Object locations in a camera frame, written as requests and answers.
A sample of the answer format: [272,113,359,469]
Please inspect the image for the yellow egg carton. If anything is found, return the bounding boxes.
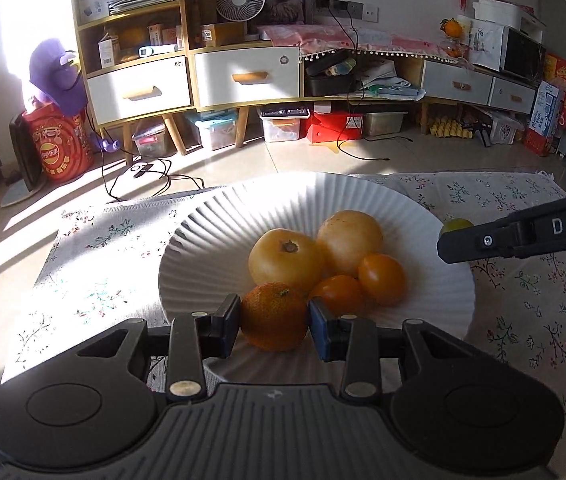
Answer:
[428,116,474,139]

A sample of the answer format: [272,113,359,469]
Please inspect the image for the purple plush toy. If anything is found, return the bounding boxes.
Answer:
[29,38,88,116]

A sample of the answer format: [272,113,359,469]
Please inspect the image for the orange fruit decoration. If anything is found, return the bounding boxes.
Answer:
[440,18,464,41]

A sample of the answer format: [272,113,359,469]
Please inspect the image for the left yellow apple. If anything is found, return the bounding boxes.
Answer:
[248,229,326,295]

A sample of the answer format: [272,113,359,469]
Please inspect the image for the orange tomato in bowl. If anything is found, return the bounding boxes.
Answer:
[308,275,374,316]
[358,254,408,307]

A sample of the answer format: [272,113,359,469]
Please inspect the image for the wooden shelf cabinet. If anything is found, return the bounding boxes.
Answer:
[72,0,536,153]

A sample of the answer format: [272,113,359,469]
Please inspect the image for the black floor heater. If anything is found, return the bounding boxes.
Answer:
[0,113,47,208]

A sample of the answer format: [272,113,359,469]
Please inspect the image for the left orange tomato in bowl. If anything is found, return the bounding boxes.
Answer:
[308,275,374,316]

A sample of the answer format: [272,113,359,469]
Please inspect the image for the right orange tomato in bowl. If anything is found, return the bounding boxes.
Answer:
[358,254,408,307]

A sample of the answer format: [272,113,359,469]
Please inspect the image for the red storage box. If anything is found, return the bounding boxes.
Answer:
[304,112,363,143]

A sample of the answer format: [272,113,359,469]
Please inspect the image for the red snack bag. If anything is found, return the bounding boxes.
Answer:
[21,103,93,183]

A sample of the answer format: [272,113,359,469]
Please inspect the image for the green tomato right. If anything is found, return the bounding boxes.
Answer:
[439,218,474,236]

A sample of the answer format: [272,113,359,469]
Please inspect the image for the white microwave oven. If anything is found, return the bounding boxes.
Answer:
[468,20,546,84]

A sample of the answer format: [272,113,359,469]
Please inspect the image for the clear storage bin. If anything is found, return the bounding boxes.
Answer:
[185,110,237,152]

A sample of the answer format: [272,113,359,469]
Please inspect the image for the rough tangerine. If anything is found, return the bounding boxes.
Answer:
[240,283,308,352]

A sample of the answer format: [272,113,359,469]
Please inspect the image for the pink lace cabinet cloth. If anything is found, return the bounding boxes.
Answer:
[258,25,458,64]

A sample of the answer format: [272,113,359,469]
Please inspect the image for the black power cable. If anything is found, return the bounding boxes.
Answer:
[82,109,207,204]

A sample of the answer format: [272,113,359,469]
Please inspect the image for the white ribbed fruit bowl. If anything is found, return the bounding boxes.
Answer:
[157,171,477,386]

